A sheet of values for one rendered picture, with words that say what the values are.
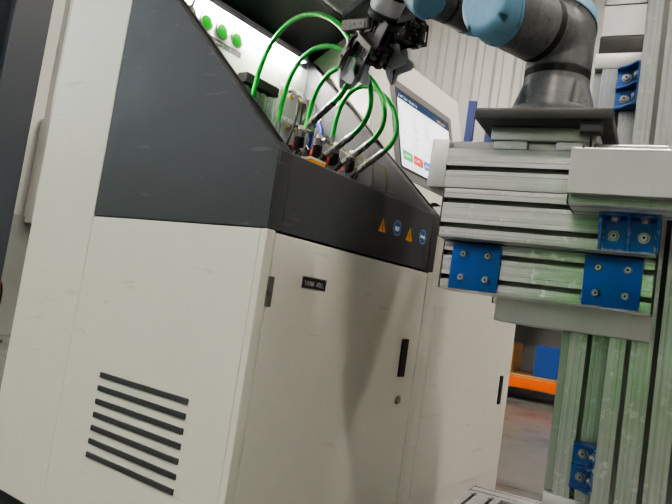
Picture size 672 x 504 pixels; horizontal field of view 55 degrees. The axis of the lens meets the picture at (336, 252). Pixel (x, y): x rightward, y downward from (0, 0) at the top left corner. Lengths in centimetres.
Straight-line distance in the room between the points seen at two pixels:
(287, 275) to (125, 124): 61
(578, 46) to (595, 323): 49
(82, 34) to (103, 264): 66
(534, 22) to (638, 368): 64
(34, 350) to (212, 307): 64
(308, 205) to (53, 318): 76
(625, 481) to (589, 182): 57
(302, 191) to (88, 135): 68
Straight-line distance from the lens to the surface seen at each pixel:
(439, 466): 206
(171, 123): 155
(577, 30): 126
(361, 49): 158
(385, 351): 167
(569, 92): 121
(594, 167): 104
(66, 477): 171
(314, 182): 137
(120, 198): 163
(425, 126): 240
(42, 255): 187
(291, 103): 215
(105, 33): 188
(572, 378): 138
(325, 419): 150
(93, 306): 165
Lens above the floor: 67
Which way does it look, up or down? 4 degrees up
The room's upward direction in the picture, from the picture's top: 9 degrees clockwise
